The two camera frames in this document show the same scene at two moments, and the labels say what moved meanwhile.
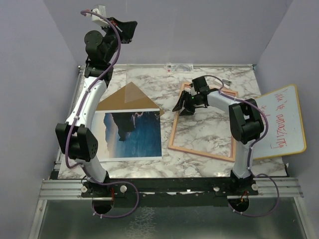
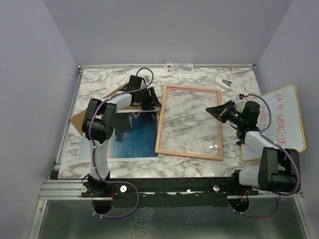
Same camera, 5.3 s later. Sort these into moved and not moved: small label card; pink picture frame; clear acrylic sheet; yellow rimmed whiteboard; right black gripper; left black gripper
Moved: right black gripper; pink picture frame; left black gripper; clear acrylic sheet
Not moved: yellow rimmed whiteboard; small label card
